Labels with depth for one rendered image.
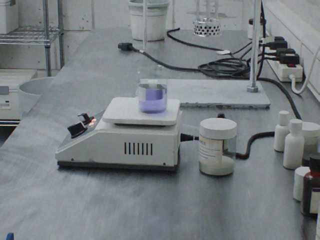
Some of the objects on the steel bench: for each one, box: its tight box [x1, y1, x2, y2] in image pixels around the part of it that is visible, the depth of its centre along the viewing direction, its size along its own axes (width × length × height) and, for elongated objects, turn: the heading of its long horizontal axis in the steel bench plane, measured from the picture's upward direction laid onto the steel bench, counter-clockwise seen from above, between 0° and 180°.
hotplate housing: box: [55, 109, 194, 171], centre depth 102 cm, size 22×13×8 cm, turn 83°
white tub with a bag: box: [128, 0, 170, 41], centre depth 202 cm, size 14×14×21 cm
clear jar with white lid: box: [198, 118, 237, 177], centre depth 97 cm, size 6×6×8 cm
